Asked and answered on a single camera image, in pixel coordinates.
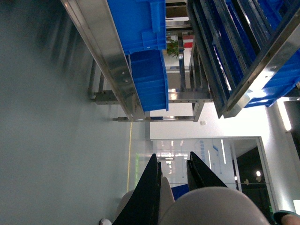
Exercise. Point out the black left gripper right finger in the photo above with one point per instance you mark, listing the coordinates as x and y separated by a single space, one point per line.
199 175

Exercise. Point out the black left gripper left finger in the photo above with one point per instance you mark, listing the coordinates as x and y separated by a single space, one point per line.
143 205

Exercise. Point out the blue plastic part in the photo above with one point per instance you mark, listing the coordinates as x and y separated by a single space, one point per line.
179 191

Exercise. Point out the beige plastic dustpan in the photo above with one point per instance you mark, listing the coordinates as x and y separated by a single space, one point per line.
207 206

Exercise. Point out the metal shelf rack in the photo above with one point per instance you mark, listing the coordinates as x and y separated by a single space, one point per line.
246 53

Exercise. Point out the green potted plant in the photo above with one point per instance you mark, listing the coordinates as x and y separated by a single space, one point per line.
173 48

